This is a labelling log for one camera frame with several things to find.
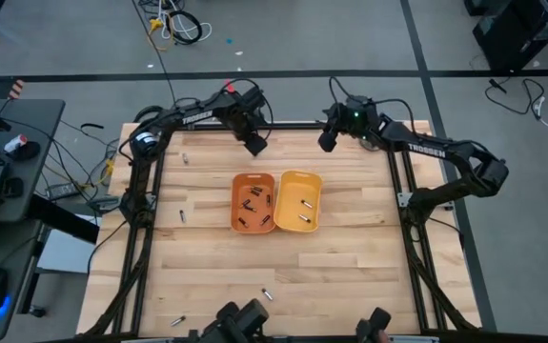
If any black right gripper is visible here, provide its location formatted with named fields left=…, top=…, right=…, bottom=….
left=317, top=105, right=358, bottom=153

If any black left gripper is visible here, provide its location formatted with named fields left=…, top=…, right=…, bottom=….
left=228, top=105, right=270, bottom=158

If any orange plastic bin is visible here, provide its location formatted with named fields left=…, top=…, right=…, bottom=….
left=230, top=171, right=277, bottom=235

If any yellow plastic bin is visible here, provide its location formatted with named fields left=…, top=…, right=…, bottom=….
left=273, top=170, right=324, bottom=234

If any black power strip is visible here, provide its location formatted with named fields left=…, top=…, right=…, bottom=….
left=44, top=182, right=82, bottom=201

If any black desk leg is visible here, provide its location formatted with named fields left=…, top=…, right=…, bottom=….
left=28, top=192, right=101, bottom=245

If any black cabinet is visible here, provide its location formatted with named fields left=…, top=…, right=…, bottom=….
left=463, top=0, right=548, bottom=72

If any dark grey desk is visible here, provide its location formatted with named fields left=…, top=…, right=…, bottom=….
left=0, top=97, right=68, bottom=330

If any white sheet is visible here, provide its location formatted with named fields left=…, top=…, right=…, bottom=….
left=37, top=213, right=103, bottom=275

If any black round puck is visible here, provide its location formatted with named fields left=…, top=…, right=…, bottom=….
left=10, top=141, right=42, bottom=162

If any white and red small bottle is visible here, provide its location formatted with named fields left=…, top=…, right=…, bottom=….
left=4, top=133, right=30, bottom=153

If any black small device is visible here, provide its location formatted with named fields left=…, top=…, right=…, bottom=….
left=1, top=176, right=25, bottom=199

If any black aluminium rig frame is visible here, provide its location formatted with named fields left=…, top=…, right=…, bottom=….
left=76, top=121, right=483, bottom=343

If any white floor cable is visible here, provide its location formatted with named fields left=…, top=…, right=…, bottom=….
left=158, top=0, right=213, bottom=44

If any black coiled floor cable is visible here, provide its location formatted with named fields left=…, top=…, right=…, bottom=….
left=166, top=9, right=204, bottom=47

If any yellow floor cable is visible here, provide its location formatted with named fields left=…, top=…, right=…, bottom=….
left=147, top=16, right=170, bottom=52

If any black clamp mount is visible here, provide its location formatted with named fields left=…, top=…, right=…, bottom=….
left=355, top=307, right=393, bottom=343
left=201, top=298, right=271, bottom=343

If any black floor cable with plug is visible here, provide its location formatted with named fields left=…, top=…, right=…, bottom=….
left=484, top=77, right=546, bottom=116

